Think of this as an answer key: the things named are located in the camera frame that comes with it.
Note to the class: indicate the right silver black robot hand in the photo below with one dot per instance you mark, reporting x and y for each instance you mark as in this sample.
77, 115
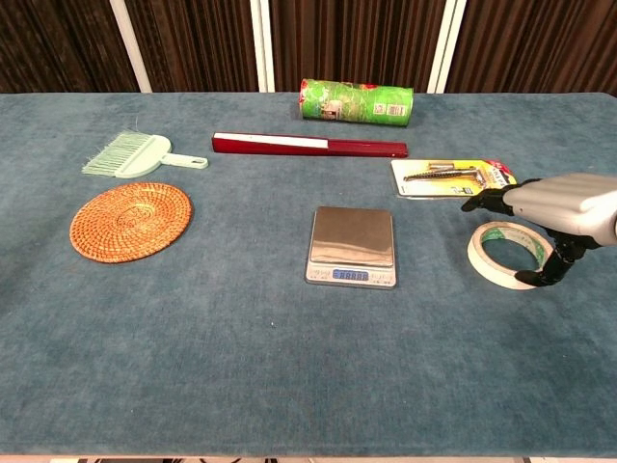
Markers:
564, 205

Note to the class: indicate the cream masking tape roll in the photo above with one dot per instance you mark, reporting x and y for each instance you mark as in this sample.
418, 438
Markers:
474, 255

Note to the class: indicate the small digital kitchen scale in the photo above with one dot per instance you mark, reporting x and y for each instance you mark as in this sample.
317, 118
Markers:
352, 236

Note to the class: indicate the green printed bag roll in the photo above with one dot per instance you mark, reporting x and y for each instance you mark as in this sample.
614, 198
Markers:
354, 103

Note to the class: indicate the mint green hand brush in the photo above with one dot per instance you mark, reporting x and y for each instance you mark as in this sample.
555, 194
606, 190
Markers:
140, 156

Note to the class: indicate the razor in yellow blister pack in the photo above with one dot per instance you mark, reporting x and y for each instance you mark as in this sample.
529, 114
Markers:
434, 181

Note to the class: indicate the long dark red box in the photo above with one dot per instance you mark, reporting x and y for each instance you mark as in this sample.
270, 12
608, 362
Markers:
366, 148

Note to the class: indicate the blue felt table cloth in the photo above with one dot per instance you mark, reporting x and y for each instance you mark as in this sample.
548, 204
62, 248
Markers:
193, 347

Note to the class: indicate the round orange woven coaster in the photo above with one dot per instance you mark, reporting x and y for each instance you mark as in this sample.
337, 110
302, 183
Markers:
130, 222

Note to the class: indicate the white partition frame post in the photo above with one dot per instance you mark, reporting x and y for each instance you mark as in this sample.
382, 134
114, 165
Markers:
130, 48
446, 48
262, 48

